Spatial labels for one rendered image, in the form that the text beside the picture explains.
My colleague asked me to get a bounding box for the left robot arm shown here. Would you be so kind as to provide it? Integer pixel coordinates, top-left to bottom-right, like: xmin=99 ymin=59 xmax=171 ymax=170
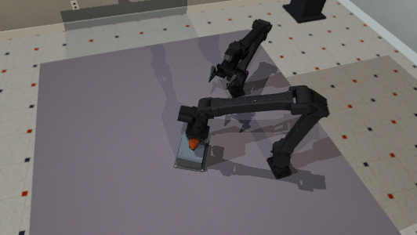
xmin=177 ymin=85 xmax=330 ymax=179

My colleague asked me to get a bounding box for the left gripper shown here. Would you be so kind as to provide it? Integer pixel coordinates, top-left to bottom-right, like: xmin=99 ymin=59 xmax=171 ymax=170
xmin=186 ymin=122 xmax=210 ymax=142

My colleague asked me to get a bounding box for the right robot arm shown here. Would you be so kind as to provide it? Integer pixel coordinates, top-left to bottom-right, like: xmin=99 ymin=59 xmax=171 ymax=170
xmin=221 ymin=19 xmax=272 ymax=98

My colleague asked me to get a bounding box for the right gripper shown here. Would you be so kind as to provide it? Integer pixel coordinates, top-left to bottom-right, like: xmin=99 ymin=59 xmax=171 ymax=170
xmin=208 ymin=63 xmax=238 ymax=90

